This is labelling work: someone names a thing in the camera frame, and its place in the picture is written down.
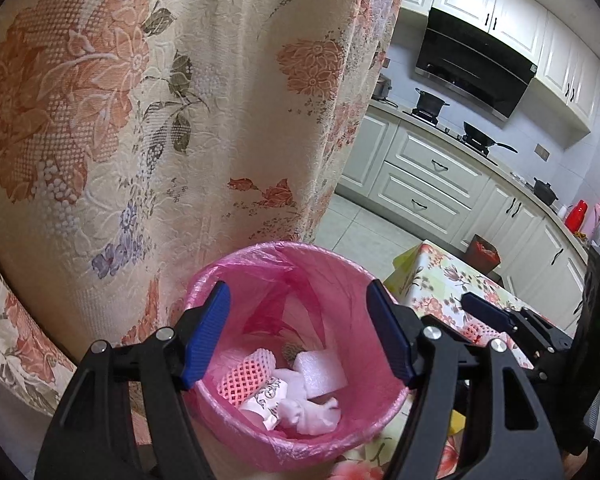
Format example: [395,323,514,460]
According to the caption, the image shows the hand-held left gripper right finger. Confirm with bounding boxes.
[366,279,566,480]

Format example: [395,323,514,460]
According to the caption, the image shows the floral curtain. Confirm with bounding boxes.
[0,0,416,421]

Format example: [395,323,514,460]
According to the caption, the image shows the black range hood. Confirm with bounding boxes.
[414,7,538,122]

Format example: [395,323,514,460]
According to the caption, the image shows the black casserole pot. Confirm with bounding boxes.
[532,177,558,206]

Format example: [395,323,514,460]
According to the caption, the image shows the black frying pan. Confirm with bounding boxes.
[462,121,518,155]

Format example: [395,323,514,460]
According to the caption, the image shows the pink foam fruit net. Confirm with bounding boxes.
[216,351,277,407]
[461,321,508,348]

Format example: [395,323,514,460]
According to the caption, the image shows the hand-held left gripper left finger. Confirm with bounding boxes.
[34,281,232,480]

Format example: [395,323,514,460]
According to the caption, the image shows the pink trash bin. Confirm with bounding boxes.
[182,241,412,476]

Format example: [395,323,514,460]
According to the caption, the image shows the red thermos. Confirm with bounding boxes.
[565,200,589,233]

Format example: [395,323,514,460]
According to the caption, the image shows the red floor bin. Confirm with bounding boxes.
[464,234,501,276]

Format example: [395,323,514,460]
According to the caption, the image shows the black stock pot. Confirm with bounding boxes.
[414,88,451,116]

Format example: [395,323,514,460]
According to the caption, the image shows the black gas stove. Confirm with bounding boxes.
[402,107,501,166]

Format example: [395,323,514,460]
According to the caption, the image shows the white lower cabinets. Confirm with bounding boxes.
[336,105,593,321]

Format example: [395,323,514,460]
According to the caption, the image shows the white foam sheet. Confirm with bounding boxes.
[275,370,341,436]
[292,350,348,401]

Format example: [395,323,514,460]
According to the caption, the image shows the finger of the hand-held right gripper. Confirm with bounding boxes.
[522,346,576,373]
[461,291,577,350]

